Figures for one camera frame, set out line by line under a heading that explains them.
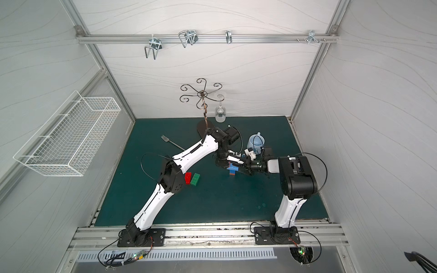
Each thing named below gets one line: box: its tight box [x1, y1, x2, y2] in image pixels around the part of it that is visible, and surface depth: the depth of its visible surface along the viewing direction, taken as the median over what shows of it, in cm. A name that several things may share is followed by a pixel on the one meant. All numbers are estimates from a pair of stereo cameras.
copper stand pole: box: [179, 77, 225, 130], surface depth 92 cm
